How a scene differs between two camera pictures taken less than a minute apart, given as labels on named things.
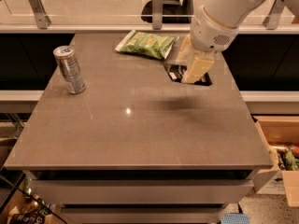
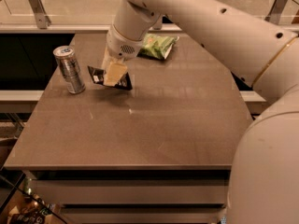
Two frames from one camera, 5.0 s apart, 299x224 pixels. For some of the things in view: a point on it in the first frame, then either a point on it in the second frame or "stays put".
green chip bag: (150, 44) stays put
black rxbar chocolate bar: (176, 73) to (98, 76)
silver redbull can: (65, 58) stays put
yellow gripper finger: (196, 69) to (114, 72)
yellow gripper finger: (187, 52) to (107, 60)
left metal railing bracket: (42, 19) stays put
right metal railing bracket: (272, 19) stays put
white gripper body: (209, 35) to (120, 47)
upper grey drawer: (138, 191) stays put
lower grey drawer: (142, 215) stays put
